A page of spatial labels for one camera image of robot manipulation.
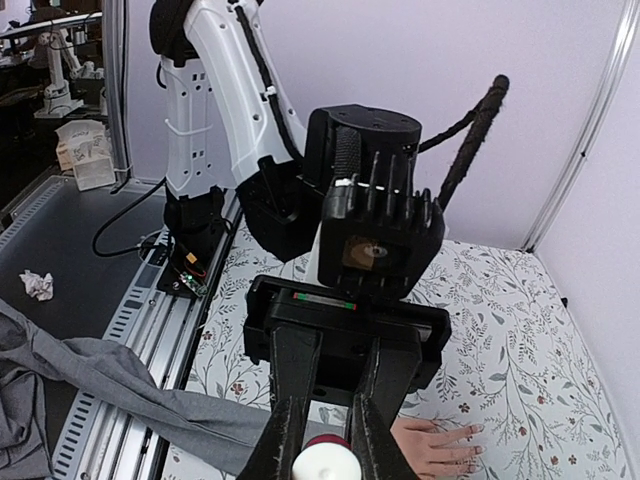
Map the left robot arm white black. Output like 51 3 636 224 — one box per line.
149 1 451 423

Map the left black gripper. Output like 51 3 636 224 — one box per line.
243 275 450 425

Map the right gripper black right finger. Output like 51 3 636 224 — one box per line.
349 394 417 480

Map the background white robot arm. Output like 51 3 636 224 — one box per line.
34 21 104 120

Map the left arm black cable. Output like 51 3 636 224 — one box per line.
417 74 512 211

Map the left aluminium frame post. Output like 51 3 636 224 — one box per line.
522 0 640 254

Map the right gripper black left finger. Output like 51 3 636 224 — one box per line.
236 397 308 480

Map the white nail polish cap brush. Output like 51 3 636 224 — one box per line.
292 443 362 480

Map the floral patterned table cloth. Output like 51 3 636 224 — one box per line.
186 227 636 479

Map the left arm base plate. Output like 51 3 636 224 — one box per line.
137 230 208 299

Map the red nail polish bottle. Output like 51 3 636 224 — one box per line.
304 433 352 450

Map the crumpled white paper ball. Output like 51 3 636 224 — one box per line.
19 270 54 302

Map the white paper bag background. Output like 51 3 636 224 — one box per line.
55 119 116 191

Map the person's hand on table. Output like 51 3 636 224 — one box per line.
391 417 484 479

